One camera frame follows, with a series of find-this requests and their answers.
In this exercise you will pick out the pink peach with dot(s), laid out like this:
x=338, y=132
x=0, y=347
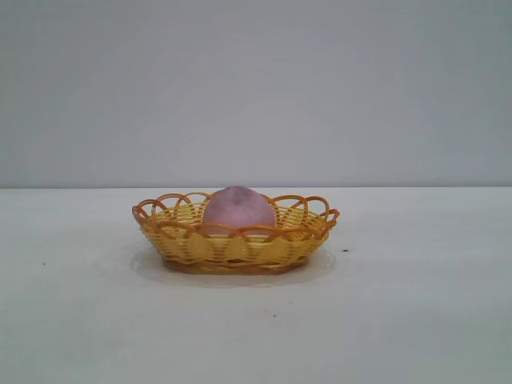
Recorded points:
x=240, y=212

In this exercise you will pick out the yellow woven wicker basket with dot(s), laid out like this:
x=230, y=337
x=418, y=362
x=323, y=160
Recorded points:
x=240, y=252

